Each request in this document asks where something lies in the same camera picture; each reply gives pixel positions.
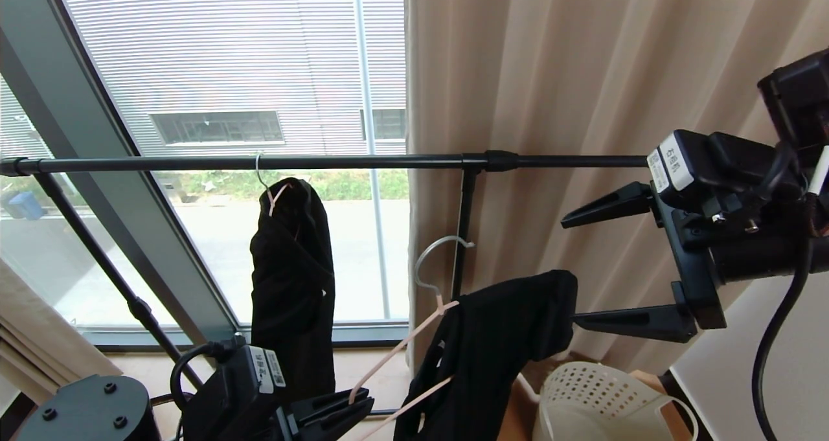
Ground window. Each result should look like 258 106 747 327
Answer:
0 0 411 351

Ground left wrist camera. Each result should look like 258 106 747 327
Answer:
180 345 288 441

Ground white laundry basket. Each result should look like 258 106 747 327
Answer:
532 361 699 441

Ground black cable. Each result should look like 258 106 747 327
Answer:
169 339 245 403
750 234 815 441

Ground pink clothes hanger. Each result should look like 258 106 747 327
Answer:
346 234 477 441
254 152 293 219

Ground black clothes rack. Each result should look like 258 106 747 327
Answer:
0 150 652 417

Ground black shorts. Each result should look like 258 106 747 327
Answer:
249 177 337 404

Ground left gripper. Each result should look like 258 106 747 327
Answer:
269 388 376 441

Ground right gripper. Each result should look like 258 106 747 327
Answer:
560 181 829 345

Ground black garment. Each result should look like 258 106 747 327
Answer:
392 269 579 441

